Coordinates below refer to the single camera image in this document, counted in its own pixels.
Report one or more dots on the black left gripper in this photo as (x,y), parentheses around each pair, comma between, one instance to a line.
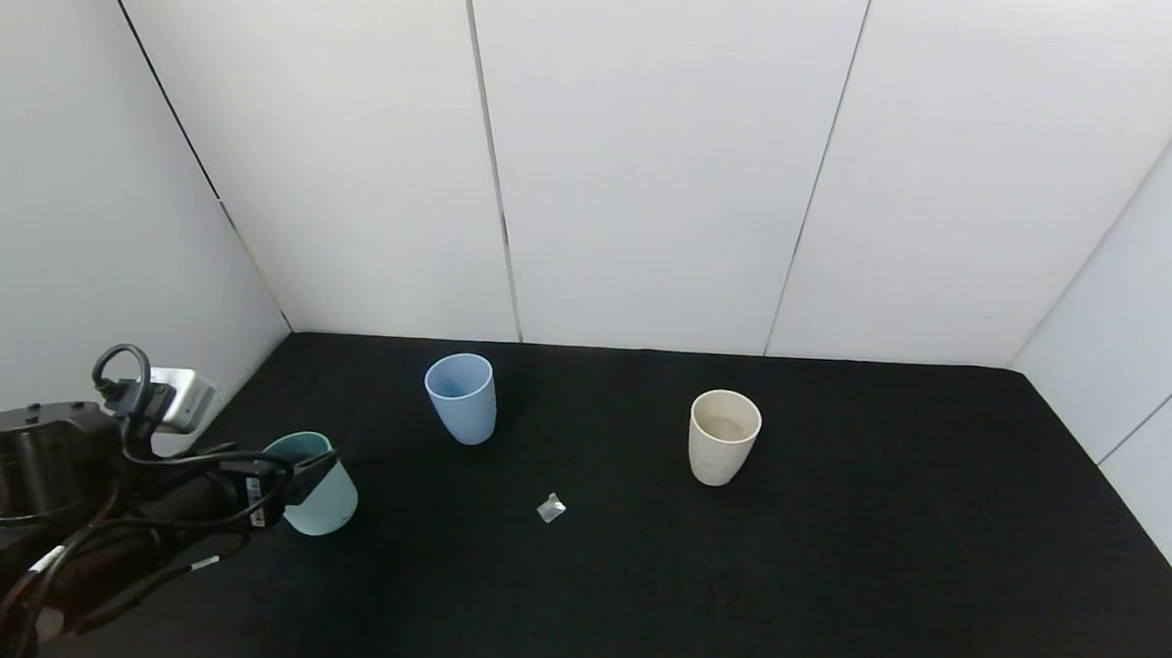
(264,501)

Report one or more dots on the teal plastic cup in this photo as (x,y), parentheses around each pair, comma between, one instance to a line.
(326,511)

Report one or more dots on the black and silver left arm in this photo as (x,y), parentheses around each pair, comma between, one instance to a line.
(36,463)

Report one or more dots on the light blue plastic cup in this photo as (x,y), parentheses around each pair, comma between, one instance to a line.
(463,418)

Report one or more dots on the cream plastic cup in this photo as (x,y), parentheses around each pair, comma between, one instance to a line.
(722,454)

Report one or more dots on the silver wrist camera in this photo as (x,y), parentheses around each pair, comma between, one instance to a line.
(187,401)

